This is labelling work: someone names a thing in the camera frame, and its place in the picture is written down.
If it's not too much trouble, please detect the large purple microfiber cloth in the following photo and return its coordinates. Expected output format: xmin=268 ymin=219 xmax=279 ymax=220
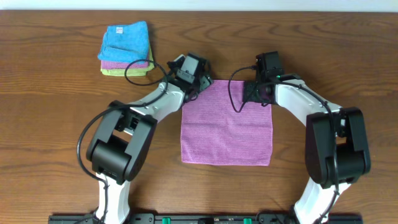
xmin=180 ymin=80 xmax=273 ymax=166

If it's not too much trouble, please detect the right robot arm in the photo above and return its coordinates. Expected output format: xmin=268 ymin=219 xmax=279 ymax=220
xmin=243 ymin=74 xmax=371 ymax=223

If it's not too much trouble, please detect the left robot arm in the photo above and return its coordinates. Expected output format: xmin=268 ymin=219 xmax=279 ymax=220
xmin=86 ymin=72 xmax=213 ymax=223

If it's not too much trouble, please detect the folded green cloth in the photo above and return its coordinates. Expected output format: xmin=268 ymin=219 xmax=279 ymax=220
xmin=98 ymin=47 xmax=154 ymax=77

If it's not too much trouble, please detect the folded blue cloth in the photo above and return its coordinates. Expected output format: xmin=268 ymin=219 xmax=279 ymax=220
xmin=98 ymin=21 xmax=150 ymax=63

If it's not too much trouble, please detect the folded purple cloth in stack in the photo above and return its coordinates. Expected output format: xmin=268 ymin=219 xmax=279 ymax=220
xmin=101 ymin=60 xmax=149 ymax=70

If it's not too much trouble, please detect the right black cable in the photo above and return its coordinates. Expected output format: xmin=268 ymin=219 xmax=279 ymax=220
xmin=227 ymin=65 xmax=340 ymax=224

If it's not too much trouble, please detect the black cable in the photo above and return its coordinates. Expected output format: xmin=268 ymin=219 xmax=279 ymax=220
xmin=76 ymin=58 xmax=174 ymax=224
xmin=227 ymin=65 xmax=340 ymax=224

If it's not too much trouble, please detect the left black cable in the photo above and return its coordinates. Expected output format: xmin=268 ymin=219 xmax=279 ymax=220
xmin=76 ymin=58 xmax=174 ymax=224

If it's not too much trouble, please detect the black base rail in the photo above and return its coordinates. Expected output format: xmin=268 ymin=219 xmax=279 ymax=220
xmin=48 ymin=213 xmax=364 ymax=224

